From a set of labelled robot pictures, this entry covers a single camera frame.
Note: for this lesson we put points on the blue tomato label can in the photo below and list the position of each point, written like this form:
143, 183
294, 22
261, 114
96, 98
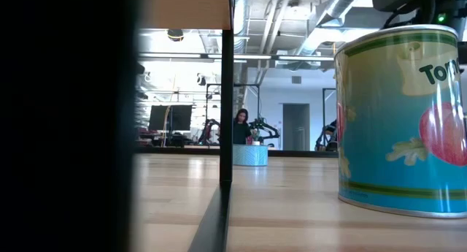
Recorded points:
383, 142

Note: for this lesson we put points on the red black background robot arm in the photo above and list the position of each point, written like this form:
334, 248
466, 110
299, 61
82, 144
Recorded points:
208, 130

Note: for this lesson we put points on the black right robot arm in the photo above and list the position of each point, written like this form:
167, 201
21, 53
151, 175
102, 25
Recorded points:
456, 3

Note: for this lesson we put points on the black background robot arm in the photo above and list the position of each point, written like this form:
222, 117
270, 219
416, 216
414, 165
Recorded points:
268, 128

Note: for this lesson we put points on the grey door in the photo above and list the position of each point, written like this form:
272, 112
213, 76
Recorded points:
296, 126

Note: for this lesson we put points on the person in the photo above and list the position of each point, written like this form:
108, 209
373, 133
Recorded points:
241, 131

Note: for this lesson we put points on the short blue patterned can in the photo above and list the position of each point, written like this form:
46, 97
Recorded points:
250, 156

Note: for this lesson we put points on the black computer monitors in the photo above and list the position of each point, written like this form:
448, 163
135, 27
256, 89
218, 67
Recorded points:
171, 117

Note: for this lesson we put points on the large black foreground block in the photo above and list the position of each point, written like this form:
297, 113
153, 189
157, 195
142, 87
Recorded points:
54, 135

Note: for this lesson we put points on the silver air duct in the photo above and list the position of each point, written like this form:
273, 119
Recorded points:
343, 3

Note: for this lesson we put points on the black aluminium table frame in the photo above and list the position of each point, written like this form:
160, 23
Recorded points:
299, 153

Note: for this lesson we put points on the wooden shelf black frame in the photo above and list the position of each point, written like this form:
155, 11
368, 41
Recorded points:
226, 98

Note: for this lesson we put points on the black dome camera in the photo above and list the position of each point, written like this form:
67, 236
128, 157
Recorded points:
175, 34

